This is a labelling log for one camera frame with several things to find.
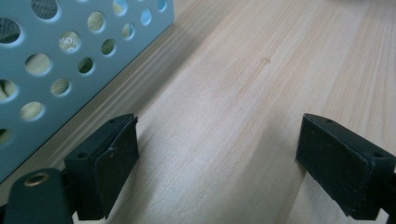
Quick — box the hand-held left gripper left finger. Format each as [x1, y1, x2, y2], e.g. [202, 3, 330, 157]
[64, 113, 140, 221]

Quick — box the light blue perforated basket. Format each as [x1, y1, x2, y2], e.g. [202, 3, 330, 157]
[0, 0, 176, 184]

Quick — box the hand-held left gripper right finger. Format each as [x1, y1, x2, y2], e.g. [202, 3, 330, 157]
[295, 113, 396, 221]

